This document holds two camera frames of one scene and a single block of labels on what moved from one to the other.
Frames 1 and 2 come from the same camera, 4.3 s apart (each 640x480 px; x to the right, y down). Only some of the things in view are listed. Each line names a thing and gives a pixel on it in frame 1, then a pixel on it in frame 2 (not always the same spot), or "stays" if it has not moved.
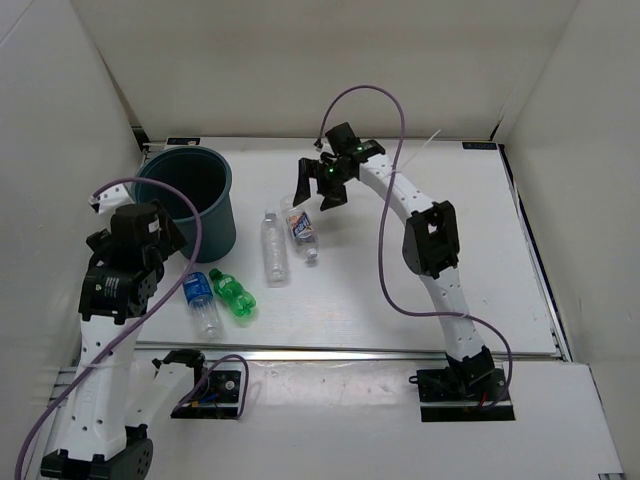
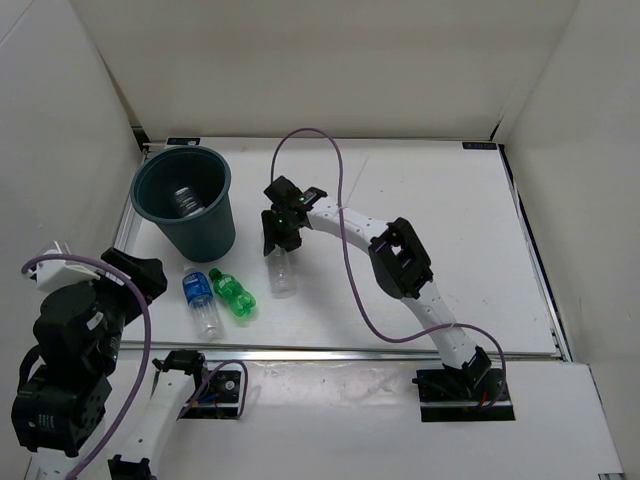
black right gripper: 308,169 -> 270,235
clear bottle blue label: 206,314 stays
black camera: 343,138 -> 284,193
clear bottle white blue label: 300,221 -> 187,202
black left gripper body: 170,239 -> 106,287
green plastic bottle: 241,302 stays
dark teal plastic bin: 204,175 stays
